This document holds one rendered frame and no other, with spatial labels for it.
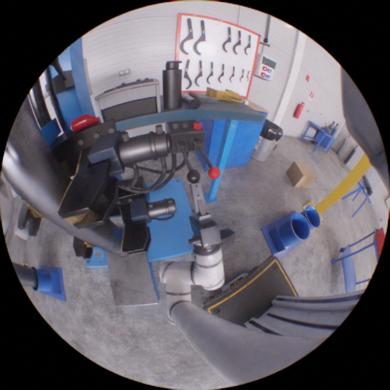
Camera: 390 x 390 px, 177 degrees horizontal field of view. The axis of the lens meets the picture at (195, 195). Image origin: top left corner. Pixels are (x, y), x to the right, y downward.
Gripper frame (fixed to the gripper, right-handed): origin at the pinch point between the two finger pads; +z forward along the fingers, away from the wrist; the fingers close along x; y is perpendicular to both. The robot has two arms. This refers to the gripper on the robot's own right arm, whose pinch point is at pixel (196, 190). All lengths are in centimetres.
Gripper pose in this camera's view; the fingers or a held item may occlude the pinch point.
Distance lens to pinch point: 33.4
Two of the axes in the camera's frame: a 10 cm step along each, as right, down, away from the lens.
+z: -1.8, -9.7, -1.2
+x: -2.4, -0.8, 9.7
